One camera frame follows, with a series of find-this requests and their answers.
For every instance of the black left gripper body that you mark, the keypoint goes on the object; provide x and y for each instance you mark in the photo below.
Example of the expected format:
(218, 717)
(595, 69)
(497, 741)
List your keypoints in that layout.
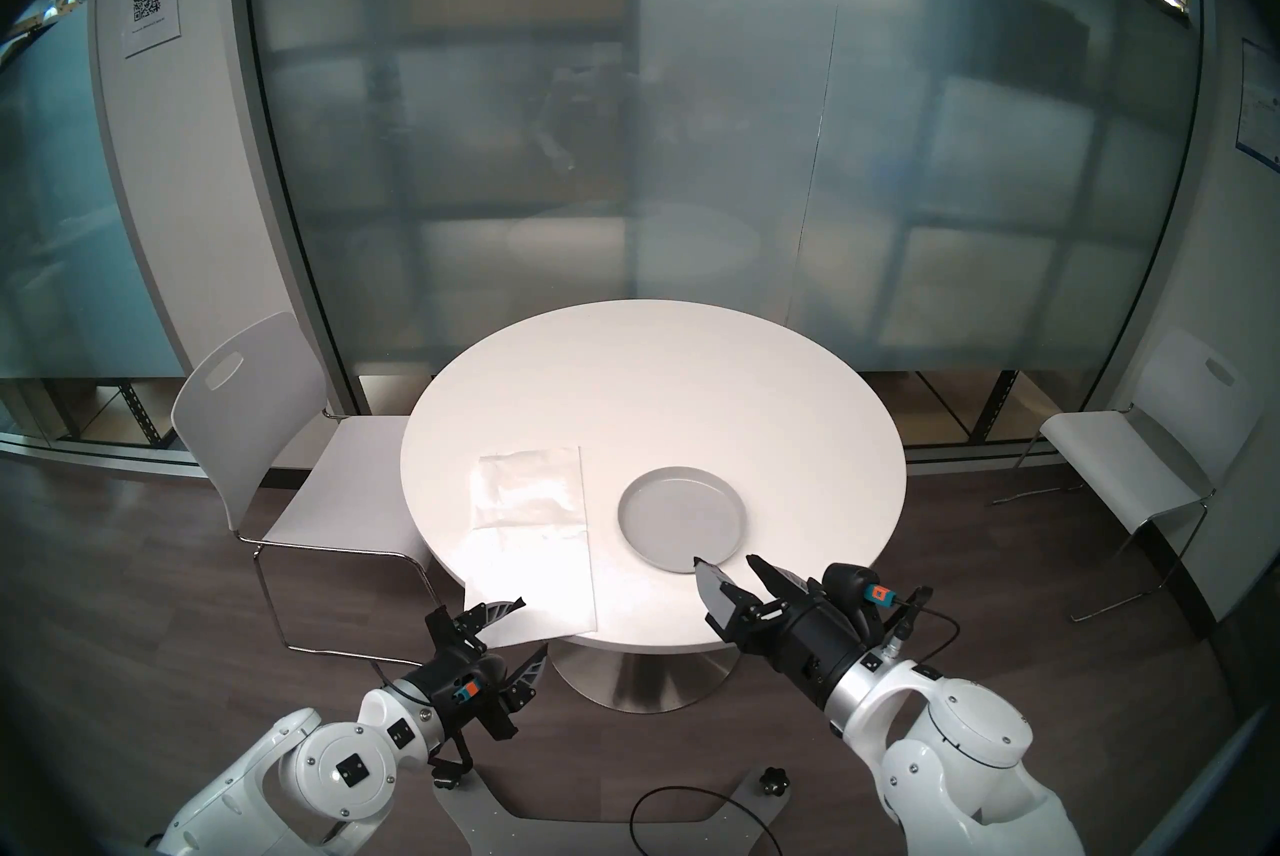
(470, 669)

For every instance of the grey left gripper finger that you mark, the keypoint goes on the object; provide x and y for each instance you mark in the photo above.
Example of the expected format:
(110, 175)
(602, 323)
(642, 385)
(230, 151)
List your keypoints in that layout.
(490, 619)
(525, 674)

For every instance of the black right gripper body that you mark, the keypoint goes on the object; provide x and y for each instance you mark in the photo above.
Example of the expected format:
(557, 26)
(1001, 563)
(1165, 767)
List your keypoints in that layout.
(810, 649)

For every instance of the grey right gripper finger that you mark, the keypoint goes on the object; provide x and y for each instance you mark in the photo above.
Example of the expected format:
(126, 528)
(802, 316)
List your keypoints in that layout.
(772, 586)
(715, 599)

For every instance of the white paper napkin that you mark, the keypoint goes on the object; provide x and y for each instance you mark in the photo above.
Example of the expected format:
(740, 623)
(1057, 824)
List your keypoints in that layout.
(530, 564)

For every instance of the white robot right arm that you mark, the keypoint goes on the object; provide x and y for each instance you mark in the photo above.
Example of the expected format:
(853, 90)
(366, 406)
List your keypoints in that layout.
(960, 744)

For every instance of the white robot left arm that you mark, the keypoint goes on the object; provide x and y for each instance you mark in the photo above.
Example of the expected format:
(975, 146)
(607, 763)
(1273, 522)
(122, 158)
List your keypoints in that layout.
(340, 764)

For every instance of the grey round plate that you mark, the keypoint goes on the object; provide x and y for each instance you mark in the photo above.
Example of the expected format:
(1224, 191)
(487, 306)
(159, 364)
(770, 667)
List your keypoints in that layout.
(680, 514)

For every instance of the black star knob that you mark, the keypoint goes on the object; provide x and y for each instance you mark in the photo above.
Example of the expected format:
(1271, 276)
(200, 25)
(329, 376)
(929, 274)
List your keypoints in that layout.
(440, 776)
(772, 780)

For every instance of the white chair with chrome legs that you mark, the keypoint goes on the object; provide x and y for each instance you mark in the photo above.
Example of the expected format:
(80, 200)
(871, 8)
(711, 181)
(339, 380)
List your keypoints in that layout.
(250, 404)
(1110, 449)

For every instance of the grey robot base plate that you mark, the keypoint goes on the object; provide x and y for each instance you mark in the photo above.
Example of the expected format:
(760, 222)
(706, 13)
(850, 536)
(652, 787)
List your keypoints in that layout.
(480, 819)

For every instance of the round white pedestal table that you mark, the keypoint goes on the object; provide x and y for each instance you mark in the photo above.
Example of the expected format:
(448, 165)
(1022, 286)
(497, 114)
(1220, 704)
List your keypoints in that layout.
(650, 364)

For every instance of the black perforated shelf post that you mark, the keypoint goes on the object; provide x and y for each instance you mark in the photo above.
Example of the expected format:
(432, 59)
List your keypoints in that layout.
(140, 412)
(998, 404)

